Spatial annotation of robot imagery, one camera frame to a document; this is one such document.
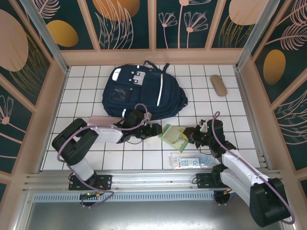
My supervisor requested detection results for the green notebook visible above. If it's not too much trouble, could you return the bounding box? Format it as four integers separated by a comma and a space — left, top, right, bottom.
159, 124, 190, 152

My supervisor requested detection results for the aluminium frame post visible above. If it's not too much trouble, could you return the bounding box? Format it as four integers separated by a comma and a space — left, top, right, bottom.
19, 0, 71, 74
234, 0, 283, 71

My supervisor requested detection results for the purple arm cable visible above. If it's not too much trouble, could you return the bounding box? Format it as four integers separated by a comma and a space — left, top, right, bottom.
57, 103, 148, 209
206, 111, 295, 225

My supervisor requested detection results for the tan glasses case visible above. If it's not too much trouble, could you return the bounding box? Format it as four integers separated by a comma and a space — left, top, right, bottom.
210, 74, 228, 97

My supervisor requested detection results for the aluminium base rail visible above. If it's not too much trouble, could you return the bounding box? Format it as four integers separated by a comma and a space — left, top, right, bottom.
23, 169, 283, 192

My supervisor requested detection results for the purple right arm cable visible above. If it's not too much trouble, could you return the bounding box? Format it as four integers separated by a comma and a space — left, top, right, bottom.
206, 111, 295, 225

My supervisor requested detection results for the pink pencil case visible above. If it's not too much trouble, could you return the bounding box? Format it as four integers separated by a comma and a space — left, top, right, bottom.
88, 115, 123, 127

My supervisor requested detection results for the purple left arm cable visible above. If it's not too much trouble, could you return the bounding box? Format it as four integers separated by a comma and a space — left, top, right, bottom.
57, 103, 148, 209

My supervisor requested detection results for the clear pack of face masks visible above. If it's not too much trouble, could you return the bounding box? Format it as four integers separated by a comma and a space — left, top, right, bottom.
170, 150, 218, 170

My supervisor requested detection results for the navy blue backpack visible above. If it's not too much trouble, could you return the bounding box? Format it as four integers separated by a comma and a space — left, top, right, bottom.
102, 60, 189, 120

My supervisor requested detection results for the aluminium table side rail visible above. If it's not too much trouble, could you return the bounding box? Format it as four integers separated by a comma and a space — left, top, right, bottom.
234, 67, 274, 172
35, 67, 70, 173

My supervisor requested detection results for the slotted grey cable duct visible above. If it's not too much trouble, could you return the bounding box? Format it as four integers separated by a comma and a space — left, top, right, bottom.
32, 191, 231, 203

